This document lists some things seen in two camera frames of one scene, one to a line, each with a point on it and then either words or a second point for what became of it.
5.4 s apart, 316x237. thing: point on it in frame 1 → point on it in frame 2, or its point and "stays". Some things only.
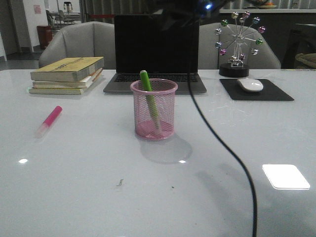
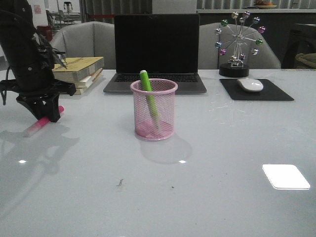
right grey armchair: (217, 44) stays
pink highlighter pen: (49, 122) → (39, 123)
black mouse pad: (268, 92) stays
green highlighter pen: (145, 80) stays
